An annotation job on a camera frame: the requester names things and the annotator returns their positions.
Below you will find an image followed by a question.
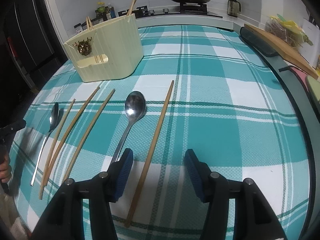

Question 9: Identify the large steel spoon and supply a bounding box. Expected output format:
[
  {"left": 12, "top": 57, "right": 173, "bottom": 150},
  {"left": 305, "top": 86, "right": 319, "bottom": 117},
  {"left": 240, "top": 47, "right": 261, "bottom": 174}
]
[{"left": 30, "top": 102, "right": 59, "bottom": 186}]

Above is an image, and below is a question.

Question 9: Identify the wooden chopstick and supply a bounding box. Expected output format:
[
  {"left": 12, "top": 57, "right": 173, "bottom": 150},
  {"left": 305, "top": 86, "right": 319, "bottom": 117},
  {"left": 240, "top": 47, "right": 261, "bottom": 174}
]
[
  {"left": 85, "top": 16, "right": 103, "bottom": 65},
  {"left": 124, "top": 80, "right": 174, "bottom": 228},
  {"left": 41, "top": 86, "right": 101, "bottom": 186},
  {"left": 39, "top": 99, "right": 75, "bottom": 200},
  {"left": 63, "top": 88, "right": 116, "bottom": 181},
  {"left": 126, "top": 0, "right": 136, "bottom": 16}
]

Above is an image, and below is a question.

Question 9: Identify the small steel spoon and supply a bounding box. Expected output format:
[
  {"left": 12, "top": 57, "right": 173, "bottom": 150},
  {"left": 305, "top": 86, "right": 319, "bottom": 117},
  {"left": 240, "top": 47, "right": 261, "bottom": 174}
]
[{"left": 111, "top": 91, "right": 146, "bottom": 163}]

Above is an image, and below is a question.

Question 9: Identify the person left hand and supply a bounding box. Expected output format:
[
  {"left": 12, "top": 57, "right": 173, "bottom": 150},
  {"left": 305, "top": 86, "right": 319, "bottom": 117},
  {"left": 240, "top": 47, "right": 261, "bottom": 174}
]
[{"left": 0, "top": 153, "right": 12, "bottom": 183}]

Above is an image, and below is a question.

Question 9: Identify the teal plaid tablecloth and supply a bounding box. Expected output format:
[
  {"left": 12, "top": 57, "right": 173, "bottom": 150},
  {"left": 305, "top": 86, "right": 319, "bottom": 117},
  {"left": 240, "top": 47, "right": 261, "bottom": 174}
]
[{"left": 10, "top": 25, "right": 309, "bottom": 239}]

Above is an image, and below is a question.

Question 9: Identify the black refrigerator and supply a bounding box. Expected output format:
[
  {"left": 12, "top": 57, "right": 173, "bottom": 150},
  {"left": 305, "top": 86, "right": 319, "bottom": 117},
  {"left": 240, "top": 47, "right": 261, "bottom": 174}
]
[{"left": 4, "top": 0, "right": 67, "bottom": 90}]

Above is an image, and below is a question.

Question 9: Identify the cream utensil holder box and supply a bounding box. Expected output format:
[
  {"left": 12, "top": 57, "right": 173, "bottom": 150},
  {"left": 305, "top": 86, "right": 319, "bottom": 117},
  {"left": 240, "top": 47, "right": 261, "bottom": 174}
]
[{"left": 63, "top": 14, "right": 144, "bottom": 82}]

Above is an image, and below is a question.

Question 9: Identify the spice jars rack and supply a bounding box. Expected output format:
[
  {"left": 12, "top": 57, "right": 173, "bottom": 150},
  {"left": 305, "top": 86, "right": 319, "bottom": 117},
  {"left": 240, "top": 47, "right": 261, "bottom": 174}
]
[{"left": 74, "top": 18, "right": 101, "bottom": 34}]

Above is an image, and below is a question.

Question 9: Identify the black mat under board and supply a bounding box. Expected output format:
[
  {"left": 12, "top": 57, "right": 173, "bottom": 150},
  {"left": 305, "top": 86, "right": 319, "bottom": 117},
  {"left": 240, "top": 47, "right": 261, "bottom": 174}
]
[{"left": 240, "top": 27, "right": 279, "bottom": 57}]

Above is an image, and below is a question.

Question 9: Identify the green tray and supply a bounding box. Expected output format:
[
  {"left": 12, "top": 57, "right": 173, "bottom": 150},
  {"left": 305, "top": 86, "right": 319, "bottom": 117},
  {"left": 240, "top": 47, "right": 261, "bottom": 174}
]
[{"left": 305, "top": 75, "right": 320, "bottom": 109}]

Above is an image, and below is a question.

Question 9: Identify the sauce bottles group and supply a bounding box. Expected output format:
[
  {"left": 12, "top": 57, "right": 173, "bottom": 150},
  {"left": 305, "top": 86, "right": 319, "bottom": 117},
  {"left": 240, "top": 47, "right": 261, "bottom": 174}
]
[{"left": 95, "top": 2, "right": 116, "bottom": 22}]

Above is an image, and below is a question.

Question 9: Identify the wooden cutting board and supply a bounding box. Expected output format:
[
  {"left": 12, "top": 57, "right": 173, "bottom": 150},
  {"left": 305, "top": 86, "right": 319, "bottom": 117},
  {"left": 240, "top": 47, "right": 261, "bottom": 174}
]
[{"left": 244, "top": 24, "right": 319, "bottom": 81}]

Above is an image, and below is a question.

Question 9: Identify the black gas stove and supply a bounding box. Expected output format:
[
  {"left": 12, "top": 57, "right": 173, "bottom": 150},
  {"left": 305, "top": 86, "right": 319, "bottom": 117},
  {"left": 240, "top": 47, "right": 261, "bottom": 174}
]
[{"left": 132, "top": 3, "right": 223, "bottom": 18}]

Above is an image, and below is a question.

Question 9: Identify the dark glass kettle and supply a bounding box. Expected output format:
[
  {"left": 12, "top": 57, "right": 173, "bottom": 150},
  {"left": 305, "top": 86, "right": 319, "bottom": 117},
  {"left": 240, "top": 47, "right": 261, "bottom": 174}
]
[{"left": 227, "top": 0, "right": 241, "bottom": 17}]

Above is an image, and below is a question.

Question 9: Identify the fruit basket with bag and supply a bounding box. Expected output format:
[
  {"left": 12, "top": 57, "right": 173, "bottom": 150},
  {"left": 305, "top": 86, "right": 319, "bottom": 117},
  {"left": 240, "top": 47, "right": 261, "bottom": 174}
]
[{"left": 265, "top": 14, "right": 313, "bottom": 49}]

